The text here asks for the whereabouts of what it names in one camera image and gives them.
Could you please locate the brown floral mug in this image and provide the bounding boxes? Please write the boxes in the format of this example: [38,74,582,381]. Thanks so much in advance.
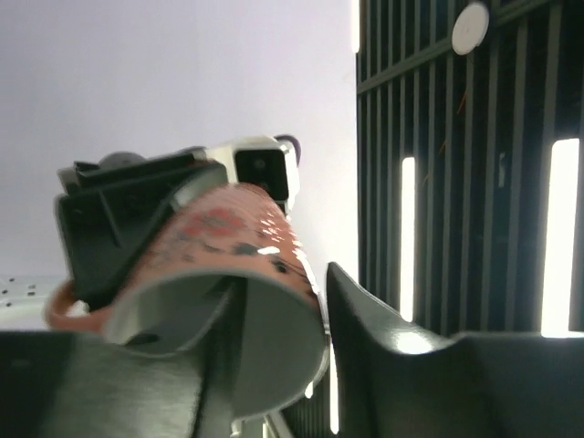
[45,182,329,419]

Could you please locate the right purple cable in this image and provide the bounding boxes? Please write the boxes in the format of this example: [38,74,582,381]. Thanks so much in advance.
[276,133,303,165]

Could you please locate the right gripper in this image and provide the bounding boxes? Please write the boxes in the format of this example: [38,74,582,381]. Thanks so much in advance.
[56,147,228,310]

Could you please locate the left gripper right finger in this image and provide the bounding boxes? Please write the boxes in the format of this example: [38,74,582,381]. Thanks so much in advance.
[326,263,583,437]

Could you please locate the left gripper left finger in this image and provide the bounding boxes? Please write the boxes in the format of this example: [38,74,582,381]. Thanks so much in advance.
[1,277,247,437]

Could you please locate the round white ceiling device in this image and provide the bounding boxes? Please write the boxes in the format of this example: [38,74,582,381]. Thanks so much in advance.
[451,1,490,56]

